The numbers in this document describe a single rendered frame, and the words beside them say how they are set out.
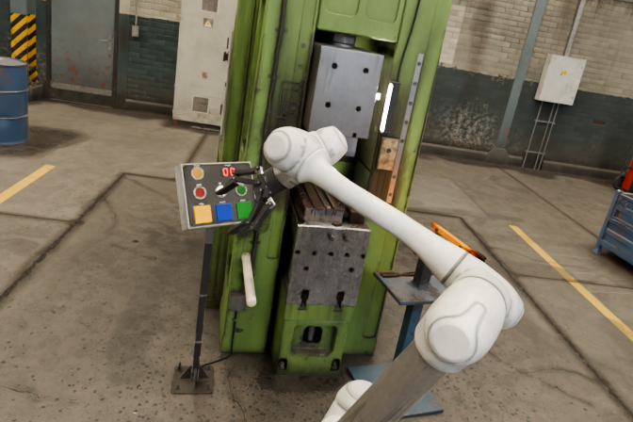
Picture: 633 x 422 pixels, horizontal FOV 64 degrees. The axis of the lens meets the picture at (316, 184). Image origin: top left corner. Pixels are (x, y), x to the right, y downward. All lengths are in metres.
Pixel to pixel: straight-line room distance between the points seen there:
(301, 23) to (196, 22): 5.36
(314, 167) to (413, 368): 0.50
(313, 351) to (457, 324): 1.93
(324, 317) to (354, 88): 1.21
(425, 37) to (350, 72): 0.45
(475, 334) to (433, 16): 1.86
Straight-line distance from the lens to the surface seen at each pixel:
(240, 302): 2.82
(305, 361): 2.92
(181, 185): 2.23
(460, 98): 8.90
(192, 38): 7.78
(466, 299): 1.09
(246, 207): 2.31
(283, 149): 1.16
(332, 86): 2.37
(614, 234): 6.07
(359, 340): 3.17
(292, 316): 2.73
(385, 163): 2.67
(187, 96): 7.88
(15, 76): 6.48
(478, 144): 9.19
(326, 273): 2.63
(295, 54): 2.46
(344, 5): 2.51
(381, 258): 2.92
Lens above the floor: 1.87
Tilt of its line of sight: 18 degrees down
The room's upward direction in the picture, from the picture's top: 10 degrees clockwise
